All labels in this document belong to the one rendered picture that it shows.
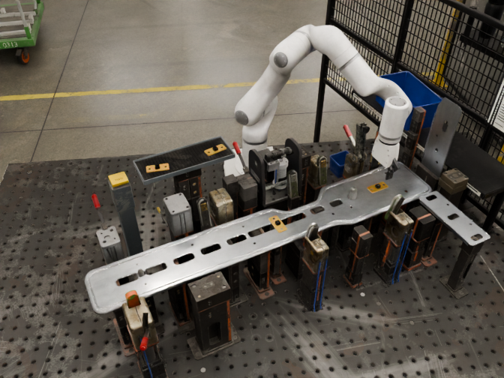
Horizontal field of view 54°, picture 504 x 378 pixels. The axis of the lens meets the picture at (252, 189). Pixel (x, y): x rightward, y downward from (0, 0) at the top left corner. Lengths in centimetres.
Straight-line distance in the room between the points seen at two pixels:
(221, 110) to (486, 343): 299
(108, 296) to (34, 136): 282
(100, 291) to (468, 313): 138
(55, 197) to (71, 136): 173
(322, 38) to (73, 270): 137
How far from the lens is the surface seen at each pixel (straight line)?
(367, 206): 197
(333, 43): 179
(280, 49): 185
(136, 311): 159
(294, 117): 426
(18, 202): 263
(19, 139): 440
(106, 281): 175
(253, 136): 224
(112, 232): 181
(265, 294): 201
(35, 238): 242
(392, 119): 183
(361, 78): 180
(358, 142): 206
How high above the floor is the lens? 233
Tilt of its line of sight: 42 degrees down
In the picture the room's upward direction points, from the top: straight up
